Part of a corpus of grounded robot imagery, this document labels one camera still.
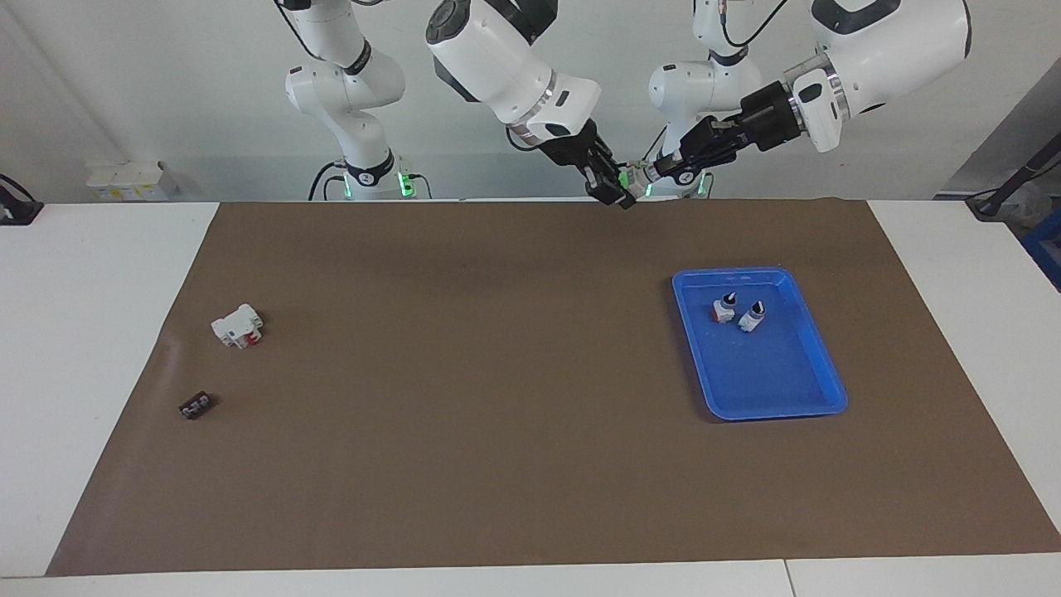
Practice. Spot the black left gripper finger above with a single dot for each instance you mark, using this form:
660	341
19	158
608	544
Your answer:
700	166
692	148

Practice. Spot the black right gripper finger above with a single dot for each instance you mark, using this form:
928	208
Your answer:
601	176
623	195

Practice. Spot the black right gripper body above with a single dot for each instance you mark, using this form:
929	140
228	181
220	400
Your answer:
572	145

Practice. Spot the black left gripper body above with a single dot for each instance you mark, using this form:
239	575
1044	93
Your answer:
767	116

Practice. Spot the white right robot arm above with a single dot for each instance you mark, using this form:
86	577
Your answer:
497	58

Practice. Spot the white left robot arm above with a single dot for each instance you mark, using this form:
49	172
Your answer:
887	50

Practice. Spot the brown table mat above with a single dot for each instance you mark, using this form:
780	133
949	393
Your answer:
497	373

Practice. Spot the blue plastic tray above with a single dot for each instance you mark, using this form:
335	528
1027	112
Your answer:
771	373

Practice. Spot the black stand leg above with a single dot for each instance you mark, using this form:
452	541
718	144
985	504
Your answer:
1015	178

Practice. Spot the blue crate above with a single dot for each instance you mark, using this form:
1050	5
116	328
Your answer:
1046	249

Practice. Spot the white red circuit breaker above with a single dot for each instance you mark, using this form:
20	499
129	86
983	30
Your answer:
236	326

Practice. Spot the white box stack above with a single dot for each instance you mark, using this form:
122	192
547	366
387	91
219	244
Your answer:
128	178

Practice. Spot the small black terminal block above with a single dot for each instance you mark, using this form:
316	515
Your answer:
196	406

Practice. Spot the selector switch red base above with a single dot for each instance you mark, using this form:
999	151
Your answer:
724	310

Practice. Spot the small white selector switch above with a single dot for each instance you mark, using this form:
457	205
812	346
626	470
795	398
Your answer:
752	317

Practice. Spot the black clamp mount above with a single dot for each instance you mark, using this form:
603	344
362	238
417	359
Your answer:
16	207

